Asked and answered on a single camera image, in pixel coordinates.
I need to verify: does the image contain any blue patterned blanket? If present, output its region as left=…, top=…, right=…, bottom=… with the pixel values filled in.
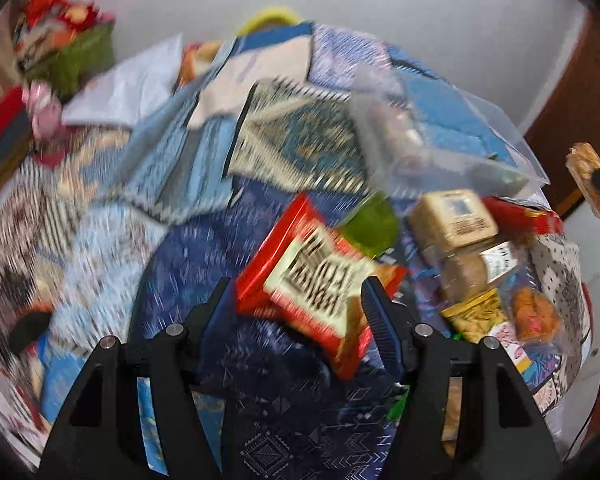
left=0, top=21, right=536, bottom=480

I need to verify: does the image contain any tan wrapped cake packet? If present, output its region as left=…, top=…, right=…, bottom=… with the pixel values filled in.
left=408, top=188, right=499, bottom=254
left=439, top=241, right=532, bottom=303

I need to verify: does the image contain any orange snack in clear packet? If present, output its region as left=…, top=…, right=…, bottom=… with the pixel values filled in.
left=509, top=284, right=564, bottom=347

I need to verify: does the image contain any orange packet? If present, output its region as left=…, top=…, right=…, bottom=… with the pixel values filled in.
left=179, top=41, right=222, bottom=87

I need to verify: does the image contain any green snack packet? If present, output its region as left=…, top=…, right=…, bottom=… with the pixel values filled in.
left=336, top=192, right=401, bottom=261

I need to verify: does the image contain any red flat snack packet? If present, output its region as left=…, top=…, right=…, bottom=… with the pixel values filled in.
left=482, top=196, right=565, bottom=237

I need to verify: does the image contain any clear plastic bag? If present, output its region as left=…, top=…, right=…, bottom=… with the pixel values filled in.
left=349, top=62, right=551, bottom=202

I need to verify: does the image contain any white patterned cloth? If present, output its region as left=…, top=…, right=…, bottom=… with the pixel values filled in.
left=522, top=234, right=597, bottom=413

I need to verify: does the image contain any brown crispy snack bar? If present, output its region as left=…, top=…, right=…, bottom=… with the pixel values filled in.
left=565, top=142, right=600, bottom=221

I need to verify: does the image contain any yellow snack packet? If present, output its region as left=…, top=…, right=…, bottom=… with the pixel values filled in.
left=440, top=289, right=512, bottom=345

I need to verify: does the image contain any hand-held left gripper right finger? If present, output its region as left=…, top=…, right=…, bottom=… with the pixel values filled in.
left=361, top=275, right=562, bottom=480

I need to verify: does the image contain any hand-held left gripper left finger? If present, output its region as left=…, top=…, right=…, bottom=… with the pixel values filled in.
left=39, top=276, right=232, bottom=480

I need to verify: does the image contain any pink wrapped bundle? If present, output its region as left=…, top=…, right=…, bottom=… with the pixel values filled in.
left=21, top=81, right=64, bottom=142

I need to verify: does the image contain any green and red gift bag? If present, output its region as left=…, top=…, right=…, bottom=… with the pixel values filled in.
left=11, top=0, right=117, bottom=97

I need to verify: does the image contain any brown wooden door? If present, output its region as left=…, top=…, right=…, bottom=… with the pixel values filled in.
left=524, top=9, right=600, bottom=217

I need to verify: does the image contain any red box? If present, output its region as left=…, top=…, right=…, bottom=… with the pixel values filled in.
left=0, top=85, right=32, bottom=162

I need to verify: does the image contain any white plastic bag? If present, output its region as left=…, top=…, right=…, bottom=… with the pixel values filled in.
left=61, top=34, right=184, bottom=127

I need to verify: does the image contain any red snack packet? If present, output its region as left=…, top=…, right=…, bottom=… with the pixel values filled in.
left=235, top=192, right=409, bottom=380
left=482, top=196, right=565, bottom=237

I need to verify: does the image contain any yellow-green plastic ring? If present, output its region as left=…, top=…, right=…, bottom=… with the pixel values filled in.
left=236, top=5, right=304, bottom=37

